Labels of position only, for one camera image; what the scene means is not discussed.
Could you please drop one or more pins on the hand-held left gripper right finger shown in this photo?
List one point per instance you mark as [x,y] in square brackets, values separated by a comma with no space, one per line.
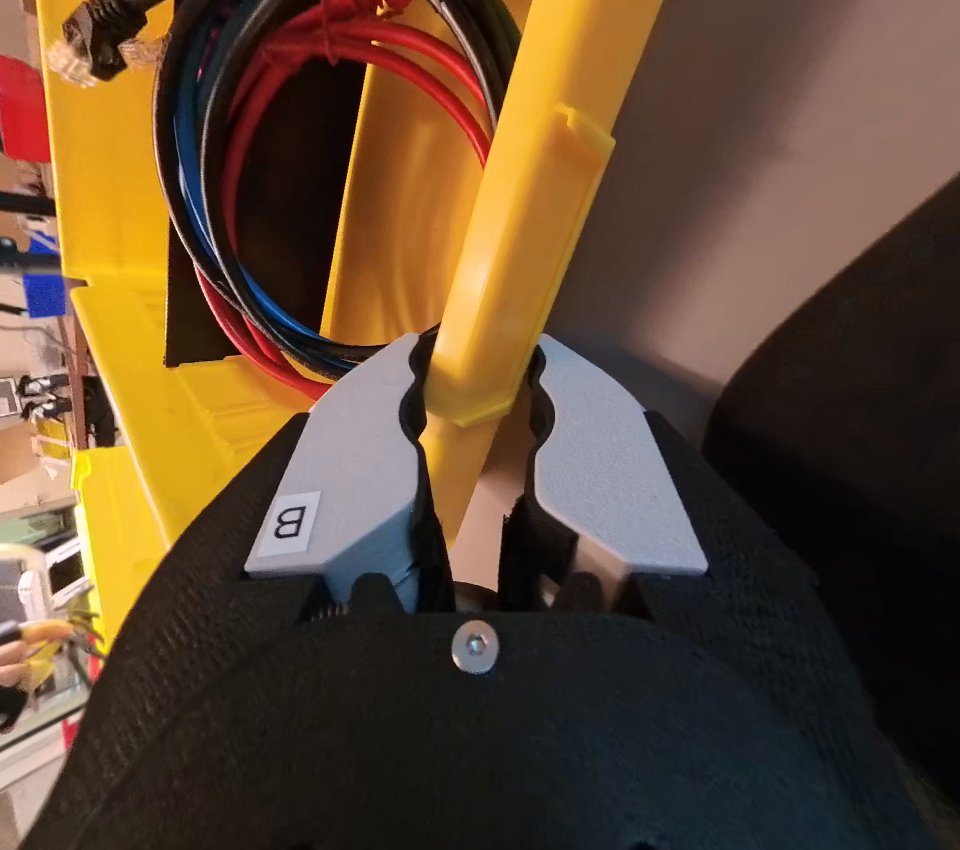
[607,475]

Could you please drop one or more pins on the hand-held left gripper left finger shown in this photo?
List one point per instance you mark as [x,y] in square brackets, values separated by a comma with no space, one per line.
[352,460]

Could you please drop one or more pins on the person's black printed shirt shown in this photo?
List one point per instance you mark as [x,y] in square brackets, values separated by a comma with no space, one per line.
[862,452]

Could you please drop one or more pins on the blue plastic bin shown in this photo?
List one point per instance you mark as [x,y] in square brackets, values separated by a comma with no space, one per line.
[45,295]

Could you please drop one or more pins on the yellow plastic bin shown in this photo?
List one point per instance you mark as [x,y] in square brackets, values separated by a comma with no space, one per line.
[540,189]

